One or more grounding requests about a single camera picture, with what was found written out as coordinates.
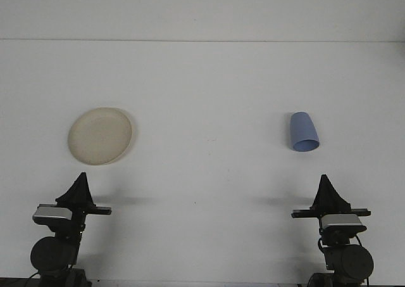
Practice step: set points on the pale blue cup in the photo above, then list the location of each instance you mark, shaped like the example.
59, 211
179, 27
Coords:
302, 128

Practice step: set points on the pale round plate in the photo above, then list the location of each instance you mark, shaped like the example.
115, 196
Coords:
99, 138

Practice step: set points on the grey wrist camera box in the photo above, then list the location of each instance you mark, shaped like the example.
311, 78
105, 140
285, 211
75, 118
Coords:
50, 213
343, 221

